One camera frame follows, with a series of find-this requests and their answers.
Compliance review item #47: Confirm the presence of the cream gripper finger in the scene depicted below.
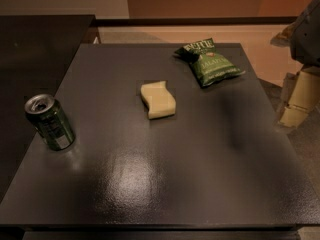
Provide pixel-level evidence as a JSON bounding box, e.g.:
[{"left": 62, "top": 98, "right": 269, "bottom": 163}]
[{"left": 275, "top": 71, "right": 320, "bottom": 129}]

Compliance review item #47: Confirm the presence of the yellow sponge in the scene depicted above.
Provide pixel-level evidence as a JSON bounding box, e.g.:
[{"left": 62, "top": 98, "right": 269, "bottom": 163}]
[{"left": 140, "top": 81, "right": 176, "bottom": 119}]

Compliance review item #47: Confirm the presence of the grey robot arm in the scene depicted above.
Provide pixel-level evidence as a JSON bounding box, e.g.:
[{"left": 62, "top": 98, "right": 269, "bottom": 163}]
[{"left": 270, "top": 0, "right": 320, "bottom": 129}]

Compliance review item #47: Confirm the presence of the green chips bag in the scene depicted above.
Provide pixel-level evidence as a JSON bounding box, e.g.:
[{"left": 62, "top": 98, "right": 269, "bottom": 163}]
[{"left": 175, "top": 38, "right": 244, "bottom": 88}]

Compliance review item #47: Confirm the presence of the green soda can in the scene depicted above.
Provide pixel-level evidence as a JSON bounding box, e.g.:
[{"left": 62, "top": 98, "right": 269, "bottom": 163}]
[{"left": 24, "top": 94, "right": 75, "bottom": 151}]

